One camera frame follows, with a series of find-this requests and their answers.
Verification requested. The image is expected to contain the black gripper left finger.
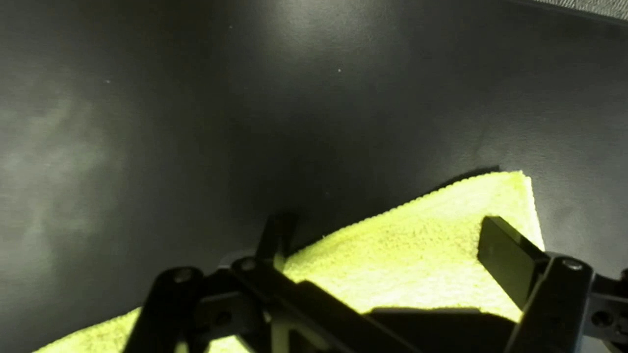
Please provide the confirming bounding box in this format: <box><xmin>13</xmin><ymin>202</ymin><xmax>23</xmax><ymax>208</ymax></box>
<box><xmin>123</xmin><ymin>214</ymin><xmax>310</xmax><ymax>353</ymax></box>

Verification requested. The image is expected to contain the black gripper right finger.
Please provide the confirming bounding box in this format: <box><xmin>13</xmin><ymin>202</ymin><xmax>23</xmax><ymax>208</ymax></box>
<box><xmin>477</xmin><ymin>214</ymin><xmax>628</xmax><ymax>353</ymax></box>

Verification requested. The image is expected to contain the yellow towel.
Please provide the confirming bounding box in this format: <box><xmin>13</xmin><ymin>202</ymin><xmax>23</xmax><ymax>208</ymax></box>
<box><xmin>35</xmin><ymin>169</ymin><xmax>547</xmax><ymax>353</ymax></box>

